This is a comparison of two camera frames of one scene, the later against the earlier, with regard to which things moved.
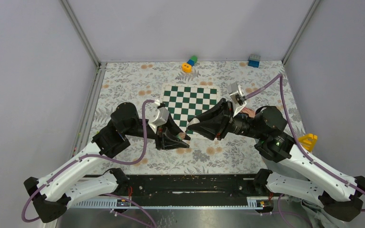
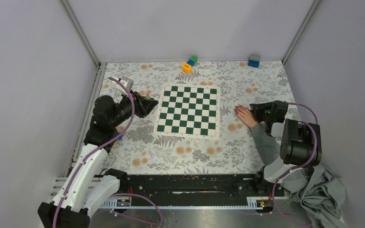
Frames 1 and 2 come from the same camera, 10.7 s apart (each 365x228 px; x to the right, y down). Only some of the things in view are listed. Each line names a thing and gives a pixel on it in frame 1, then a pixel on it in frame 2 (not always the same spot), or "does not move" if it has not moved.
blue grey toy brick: x=254 y=60 does not move
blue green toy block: x=193 y=60 does not move
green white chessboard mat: x=183 y=102 does not move
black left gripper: x=166 y=136 to x=142 y=106
